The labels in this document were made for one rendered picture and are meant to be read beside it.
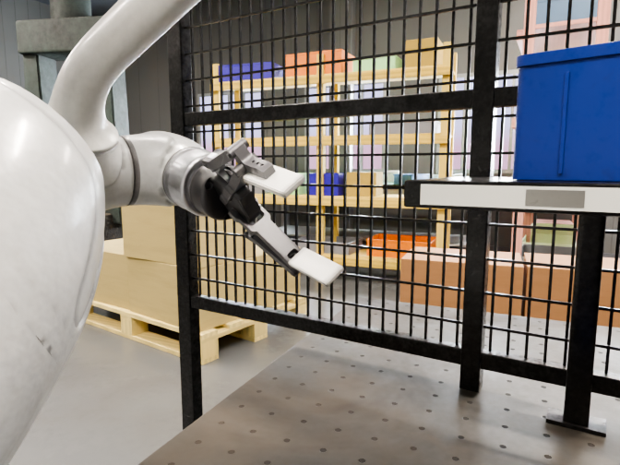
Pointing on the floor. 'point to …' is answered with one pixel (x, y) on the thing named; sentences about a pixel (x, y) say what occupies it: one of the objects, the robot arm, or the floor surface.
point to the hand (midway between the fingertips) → (310, 232)
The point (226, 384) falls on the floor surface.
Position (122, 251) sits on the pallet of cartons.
